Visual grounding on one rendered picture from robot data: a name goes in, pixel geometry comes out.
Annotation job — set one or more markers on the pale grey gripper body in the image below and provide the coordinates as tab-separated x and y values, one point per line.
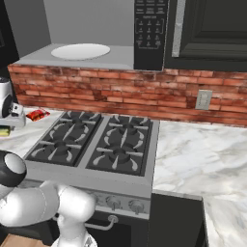
15	121

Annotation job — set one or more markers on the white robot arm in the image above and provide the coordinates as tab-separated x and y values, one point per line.
29	201

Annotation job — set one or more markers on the yellow green sponge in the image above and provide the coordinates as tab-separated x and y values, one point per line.
4	131

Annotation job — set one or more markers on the black microwave door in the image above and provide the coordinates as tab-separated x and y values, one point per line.
6	48

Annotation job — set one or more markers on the white round microwave plate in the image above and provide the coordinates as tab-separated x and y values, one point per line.
80	51

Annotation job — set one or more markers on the black open microwave oven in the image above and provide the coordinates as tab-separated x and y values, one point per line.
150	35

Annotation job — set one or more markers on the red snack packet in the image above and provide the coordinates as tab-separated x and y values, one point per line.
37	114

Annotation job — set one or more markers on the steel stove with black grates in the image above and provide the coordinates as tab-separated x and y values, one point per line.
93	173

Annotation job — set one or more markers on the silver stove knob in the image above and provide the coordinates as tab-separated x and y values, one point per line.
96	199
114	202
136	206

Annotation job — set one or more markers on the black oven door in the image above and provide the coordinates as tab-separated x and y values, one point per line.
128	233

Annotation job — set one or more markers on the dark base cabinet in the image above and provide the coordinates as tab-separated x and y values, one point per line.
177	222

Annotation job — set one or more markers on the dark cupboard door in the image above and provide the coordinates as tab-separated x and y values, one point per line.
212	32

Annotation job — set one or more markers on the grey wall socket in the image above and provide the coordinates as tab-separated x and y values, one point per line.
204	100

